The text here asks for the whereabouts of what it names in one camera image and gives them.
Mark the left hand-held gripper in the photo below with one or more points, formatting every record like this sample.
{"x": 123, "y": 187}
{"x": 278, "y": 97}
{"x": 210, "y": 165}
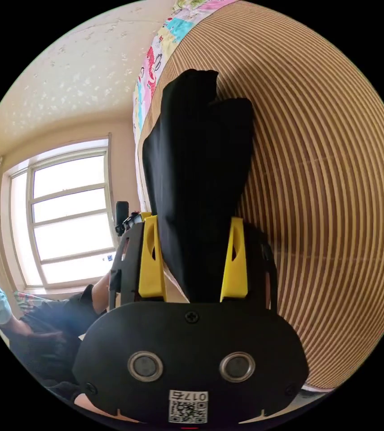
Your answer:
{"x": 130, "y": 223}

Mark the person's right hand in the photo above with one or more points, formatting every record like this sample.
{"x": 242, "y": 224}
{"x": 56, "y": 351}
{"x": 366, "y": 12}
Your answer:
{"x": 81, "y": 401}

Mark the bed with woven striped mat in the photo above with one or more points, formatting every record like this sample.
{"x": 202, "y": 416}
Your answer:
{"x": 316, "y": 202}

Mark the person's left forearm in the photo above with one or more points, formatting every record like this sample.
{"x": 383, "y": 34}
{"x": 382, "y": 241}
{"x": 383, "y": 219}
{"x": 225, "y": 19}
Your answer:
{"x": 100, "y": 291}

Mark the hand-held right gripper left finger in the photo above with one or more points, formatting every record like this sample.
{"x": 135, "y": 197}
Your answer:
{"x": 148, "y": 269}

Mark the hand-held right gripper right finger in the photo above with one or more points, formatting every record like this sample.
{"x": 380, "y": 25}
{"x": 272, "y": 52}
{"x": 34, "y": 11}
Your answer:
{"x": 235, "y": 279}

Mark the window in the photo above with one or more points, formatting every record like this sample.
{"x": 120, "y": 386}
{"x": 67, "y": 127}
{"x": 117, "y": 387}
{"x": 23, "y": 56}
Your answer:
{"x": 67, "y": 215}

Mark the person's body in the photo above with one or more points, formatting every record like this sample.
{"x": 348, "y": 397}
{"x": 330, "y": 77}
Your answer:
{"x": 47, "y": 323}

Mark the black pants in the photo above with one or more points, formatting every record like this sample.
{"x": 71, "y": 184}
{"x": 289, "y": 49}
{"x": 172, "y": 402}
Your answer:
{"x": 198, "y": 175}

